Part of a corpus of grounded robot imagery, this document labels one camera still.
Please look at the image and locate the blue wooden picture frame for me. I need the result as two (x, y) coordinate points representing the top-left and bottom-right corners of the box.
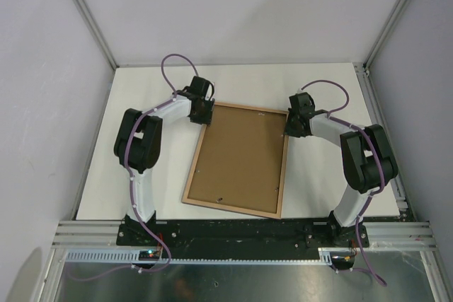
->
(181, 101), (290, 220)

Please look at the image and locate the brown cardboard backing board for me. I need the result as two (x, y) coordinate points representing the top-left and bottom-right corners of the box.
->
(186, 105), (287, 214)

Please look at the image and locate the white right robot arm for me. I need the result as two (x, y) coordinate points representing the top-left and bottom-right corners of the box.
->
(285, 92), (398, 246)

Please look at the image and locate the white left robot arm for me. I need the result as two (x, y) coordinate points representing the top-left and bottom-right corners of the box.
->
(113, 76), (215, 245)

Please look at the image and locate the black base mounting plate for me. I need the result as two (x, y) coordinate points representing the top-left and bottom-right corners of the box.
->
(116, 217), (369, 260)

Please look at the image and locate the grey slotted cable duct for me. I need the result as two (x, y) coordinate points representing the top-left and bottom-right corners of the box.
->
(66, 248), (352, 265)

